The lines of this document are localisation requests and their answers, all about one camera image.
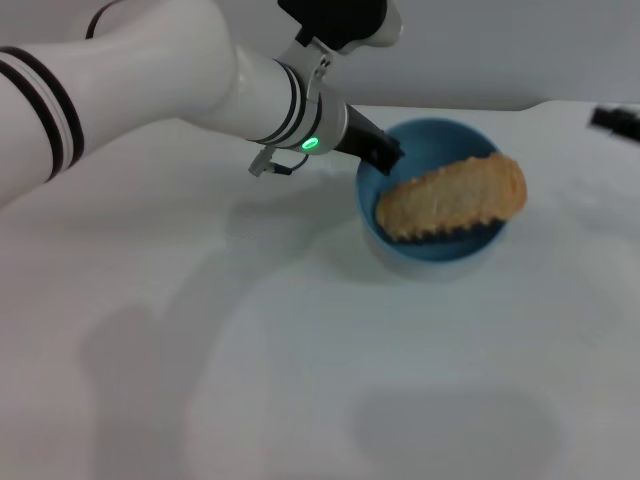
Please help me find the blue bowl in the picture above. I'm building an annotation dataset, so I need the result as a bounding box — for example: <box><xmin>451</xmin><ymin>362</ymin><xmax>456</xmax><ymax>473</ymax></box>
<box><xmin>354</xmin><ymin>117</ymin><xmax>511</xmax><ymax>281</ymax></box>

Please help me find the silver plug with black cable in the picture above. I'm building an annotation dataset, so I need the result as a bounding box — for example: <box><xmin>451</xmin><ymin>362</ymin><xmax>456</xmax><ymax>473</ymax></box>
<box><xmin>248</xmin><ymin>145</ymin><xmax>309</xmax><ymax>179</ymax></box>

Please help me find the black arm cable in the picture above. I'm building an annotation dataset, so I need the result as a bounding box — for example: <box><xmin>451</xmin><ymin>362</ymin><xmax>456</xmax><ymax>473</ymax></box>
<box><xmin>84</xmin><ymin>0</ymin><xmax>121</xmax><ymax>40</ymax></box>

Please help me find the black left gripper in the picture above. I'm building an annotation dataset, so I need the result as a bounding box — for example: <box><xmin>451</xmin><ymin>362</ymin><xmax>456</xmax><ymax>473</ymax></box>
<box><xmin>337</xmin><ymin>105</ymin><xmax>405</xmax><ymax>176</ymax></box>

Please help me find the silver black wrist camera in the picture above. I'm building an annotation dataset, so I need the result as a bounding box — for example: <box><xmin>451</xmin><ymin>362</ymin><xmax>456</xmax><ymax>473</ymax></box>
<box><xmin>277</xmin><ymin>0</ymin><xmax>404</xmax><ymax>54</ymax></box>

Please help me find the orange ridged bread loaf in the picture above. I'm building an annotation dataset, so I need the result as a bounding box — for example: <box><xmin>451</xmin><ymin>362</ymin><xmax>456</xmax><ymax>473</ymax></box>
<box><xmin>375</xmin><ymin>152</ymin><xmax>529</xmax><ymax>245</ymax></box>

